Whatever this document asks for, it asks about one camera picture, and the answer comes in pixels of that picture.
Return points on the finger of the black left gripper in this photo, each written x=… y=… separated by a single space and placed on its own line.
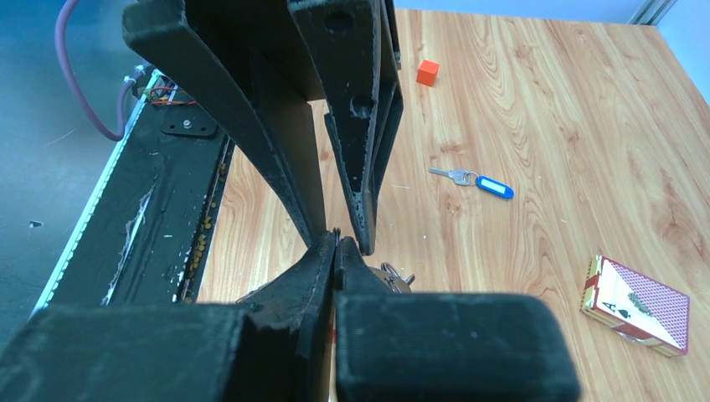
x=224 y=53
x=354 y=46

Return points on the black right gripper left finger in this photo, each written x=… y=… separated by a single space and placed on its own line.
x=164 y=352

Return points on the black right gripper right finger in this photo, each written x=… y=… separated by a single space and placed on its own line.
x=399 y=346

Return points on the metal key organizer red handle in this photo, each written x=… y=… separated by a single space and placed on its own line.
x=388 y=280

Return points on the small red cube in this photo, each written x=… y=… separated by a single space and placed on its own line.
x=427 y=73

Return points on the blue tag key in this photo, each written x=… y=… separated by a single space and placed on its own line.
x=466 y=178

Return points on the playing card box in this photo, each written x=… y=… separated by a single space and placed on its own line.
x=636 y=306

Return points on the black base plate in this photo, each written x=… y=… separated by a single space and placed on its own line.
x=144 y=235

